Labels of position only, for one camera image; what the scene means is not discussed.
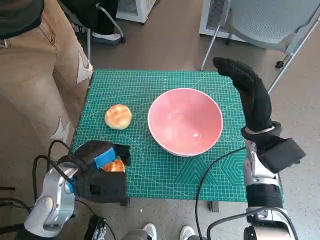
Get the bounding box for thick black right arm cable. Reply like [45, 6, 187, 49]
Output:
[206, 211, 251, 240]

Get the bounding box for white shoe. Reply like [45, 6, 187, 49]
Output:
[142, 222, 158, 240]
[180, 224, 195, 240]

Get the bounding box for standing person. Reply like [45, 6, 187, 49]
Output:
[0, 0, 94, 151]

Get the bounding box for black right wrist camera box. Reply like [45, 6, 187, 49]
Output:
[258, 138, 307, 174]

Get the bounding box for grey mesh chair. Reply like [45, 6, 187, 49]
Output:
[200, 0, 320, 95]

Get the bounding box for orange striped bread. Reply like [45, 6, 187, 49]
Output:
[101, 159, 125, 173]

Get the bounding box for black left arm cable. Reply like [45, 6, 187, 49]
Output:
[33, 139, 76, 201]

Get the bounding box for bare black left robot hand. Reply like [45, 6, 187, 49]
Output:
[74, 139, 133, 171]

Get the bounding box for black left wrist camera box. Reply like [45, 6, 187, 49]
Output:
[74, 170, 127, 205]

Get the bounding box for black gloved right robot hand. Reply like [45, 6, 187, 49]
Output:
[212, 56, 274, 133]

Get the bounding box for white mesh cabinet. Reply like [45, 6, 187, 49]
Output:
[115, 0, 161, 24]
[199, 0, 247, 41]

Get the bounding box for long black stand bar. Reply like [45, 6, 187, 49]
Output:
[0, 223, 26, 234]

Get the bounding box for green cutting mat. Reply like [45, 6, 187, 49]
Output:
[70, 69, 285, 203]

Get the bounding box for round pale bread bun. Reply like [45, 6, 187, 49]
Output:
[104, 104, 133, 130]

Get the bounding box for pink bowl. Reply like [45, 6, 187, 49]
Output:
[147, 87, 224, 158]

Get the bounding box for black metal box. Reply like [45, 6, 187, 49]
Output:
[83, 215, 109, 240]

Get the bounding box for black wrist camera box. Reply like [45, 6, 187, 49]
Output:
[74, 170, 127, 205]
[258, 138, 307, 174]

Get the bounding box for grey chair with casters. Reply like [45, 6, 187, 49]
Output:
[59, 0, 127, 65]

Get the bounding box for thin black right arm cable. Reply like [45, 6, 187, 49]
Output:
[194, 146, 247, 240]

